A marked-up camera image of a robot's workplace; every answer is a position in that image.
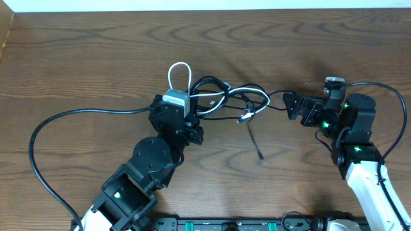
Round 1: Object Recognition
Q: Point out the right camera black cable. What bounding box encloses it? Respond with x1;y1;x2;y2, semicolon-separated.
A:
314;81;408;231

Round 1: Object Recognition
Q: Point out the black usb cable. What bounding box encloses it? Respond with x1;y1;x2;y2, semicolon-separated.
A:
189;75;298;161

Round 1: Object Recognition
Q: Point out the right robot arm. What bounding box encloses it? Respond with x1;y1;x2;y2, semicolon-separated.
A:
283;90;410;230

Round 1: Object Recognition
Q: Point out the left camera black cable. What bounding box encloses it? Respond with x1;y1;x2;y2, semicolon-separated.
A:
28;107;152;231

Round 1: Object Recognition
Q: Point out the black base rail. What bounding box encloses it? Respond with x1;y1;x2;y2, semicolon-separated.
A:
72;210;370;231

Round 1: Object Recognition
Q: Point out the white usb cable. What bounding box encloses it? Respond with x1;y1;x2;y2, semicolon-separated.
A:
167;62;271;123

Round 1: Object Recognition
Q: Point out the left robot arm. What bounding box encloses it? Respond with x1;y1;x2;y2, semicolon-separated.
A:
71;95;204;230

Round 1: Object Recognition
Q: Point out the camera black cable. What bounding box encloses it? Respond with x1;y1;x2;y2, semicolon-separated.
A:
28;107;152;231
314;81;408;231

